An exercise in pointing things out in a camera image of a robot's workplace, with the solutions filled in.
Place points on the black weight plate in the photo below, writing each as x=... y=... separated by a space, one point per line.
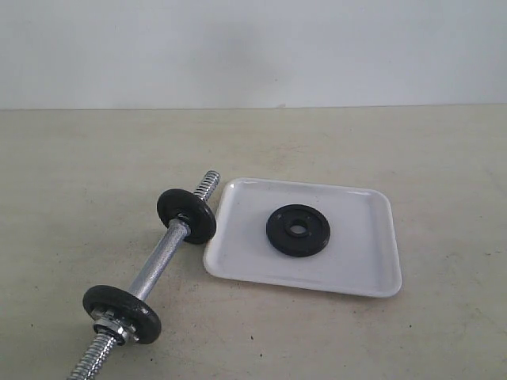
x=298 y=230
x=146 y=322

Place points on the chrome threaded dumbbell bar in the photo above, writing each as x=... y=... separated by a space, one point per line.
x=102 y=345

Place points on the black metal washer disc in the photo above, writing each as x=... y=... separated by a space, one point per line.
x=183 y=205

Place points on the white rectangular tray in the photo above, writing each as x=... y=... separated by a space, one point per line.
x=360 y=258

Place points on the silver metal hex nut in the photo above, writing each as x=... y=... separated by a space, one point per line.
x=120 y=328

